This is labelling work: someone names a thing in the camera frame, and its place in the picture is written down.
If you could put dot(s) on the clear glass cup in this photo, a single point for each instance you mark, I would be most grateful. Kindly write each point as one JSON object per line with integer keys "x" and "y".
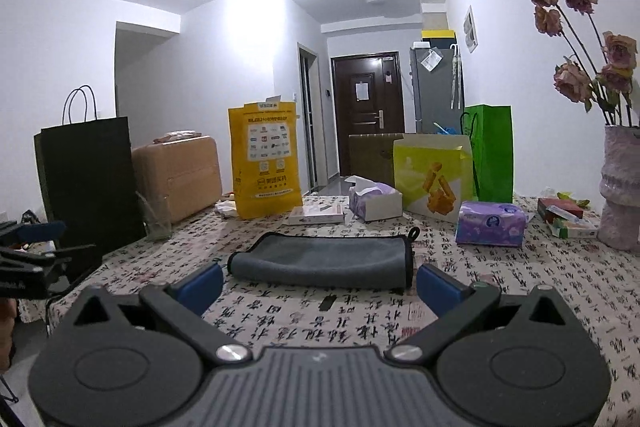
{"x": 156, "y": 218}

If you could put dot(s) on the pink item on suitcase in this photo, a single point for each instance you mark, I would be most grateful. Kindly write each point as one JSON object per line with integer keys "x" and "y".
{"x": 175, "y": 137}

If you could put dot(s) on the black paper bag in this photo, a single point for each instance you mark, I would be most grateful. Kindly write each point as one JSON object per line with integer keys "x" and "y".
{"x": 86, "y": 182}

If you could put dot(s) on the open white tissue box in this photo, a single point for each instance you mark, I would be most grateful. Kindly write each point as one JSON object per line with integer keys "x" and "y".
{"x": 375, "y": 199}

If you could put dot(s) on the interior side door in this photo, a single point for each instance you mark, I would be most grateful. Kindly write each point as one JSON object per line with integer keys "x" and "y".
{"x": 308, "y": 117}

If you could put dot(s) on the pale textured vase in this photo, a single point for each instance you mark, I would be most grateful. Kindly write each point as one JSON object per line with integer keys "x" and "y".
{"x": 620, "y": 187}

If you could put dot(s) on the dark brown entrance door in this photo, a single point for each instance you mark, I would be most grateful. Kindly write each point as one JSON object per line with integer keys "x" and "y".
{"x": 367, "y": 107}

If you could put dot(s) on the blue plastic bag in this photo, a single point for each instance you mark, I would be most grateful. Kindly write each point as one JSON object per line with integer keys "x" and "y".
{"x": 446, "y": 129}

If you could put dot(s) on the yellow printed shopping bag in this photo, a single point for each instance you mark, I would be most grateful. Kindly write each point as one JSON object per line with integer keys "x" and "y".
{"x": 265, "y": 162}

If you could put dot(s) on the yellow-green snack print bag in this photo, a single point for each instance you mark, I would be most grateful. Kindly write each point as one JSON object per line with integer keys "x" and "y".
{"x": 433, "y": 179}

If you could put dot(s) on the flat white box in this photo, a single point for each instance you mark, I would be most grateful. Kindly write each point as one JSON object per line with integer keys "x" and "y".
{"x": 317, "y": 214}

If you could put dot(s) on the purple tissue pack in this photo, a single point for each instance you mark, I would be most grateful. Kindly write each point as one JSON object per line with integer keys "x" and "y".
{"x": 492, "y": 224}

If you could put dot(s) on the tan suitcase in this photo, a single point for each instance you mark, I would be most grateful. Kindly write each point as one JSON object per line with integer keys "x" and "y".
{"x": 177, "y": 177}

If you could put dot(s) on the yellow box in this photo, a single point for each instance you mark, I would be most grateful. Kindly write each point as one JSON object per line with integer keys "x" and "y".
{"x": 439, "y": 34}

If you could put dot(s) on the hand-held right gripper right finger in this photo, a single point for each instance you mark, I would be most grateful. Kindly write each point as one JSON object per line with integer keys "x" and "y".
{"x": 439, "y": 289}

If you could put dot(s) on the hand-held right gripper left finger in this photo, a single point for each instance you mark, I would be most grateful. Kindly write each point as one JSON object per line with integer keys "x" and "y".
{"x": 202, "y": 288}

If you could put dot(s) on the grey towel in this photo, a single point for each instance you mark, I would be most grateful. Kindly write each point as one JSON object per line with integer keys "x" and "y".
{"x": 320, "y": 261}

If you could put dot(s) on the red box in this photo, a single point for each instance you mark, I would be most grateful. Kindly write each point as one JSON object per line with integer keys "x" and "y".
{"x": 560, "y": 208}

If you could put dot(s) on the dried rose bouquet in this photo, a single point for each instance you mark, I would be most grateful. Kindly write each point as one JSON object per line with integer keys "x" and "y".
{"x": 575, "y": 77}

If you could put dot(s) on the green paper bag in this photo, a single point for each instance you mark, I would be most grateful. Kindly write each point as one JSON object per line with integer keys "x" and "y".
{"x": 494, "y": 154}

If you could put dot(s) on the grey refrigerator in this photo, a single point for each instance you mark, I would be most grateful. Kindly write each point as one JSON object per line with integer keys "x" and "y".
{"x": 435, "y": 92}

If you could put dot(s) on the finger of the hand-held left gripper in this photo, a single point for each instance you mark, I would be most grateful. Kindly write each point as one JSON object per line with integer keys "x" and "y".
{"x": 44, "y": 230}
{"x": 55, "y": 254}

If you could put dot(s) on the white folded umbrella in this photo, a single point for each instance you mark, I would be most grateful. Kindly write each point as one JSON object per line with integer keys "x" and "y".
{"x": 454, "y": 77}

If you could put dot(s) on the small green white box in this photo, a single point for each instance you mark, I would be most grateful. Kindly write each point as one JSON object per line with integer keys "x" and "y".
{"x": 572, "y": 227}

